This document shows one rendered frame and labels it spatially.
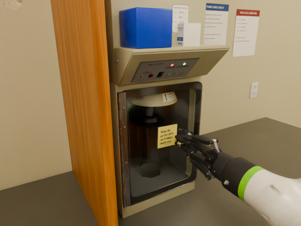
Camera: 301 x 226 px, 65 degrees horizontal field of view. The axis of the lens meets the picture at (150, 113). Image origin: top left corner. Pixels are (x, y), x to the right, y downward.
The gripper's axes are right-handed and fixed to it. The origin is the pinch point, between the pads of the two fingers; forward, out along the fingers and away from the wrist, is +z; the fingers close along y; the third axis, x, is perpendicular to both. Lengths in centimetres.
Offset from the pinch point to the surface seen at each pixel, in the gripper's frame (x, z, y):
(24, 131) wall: 46, 48, -3
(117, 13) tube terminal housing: 19.3, 5.4, 39.5
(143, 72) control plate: 15.2, -0.7, 24.7
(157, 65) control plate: 12.1, -2.7, 26.7
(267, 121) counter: -107, 40, -27
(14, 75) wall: 45, 48, 20
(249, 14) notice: -86, 49, 45
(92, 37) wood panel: 28.8, -3.2, 33.8
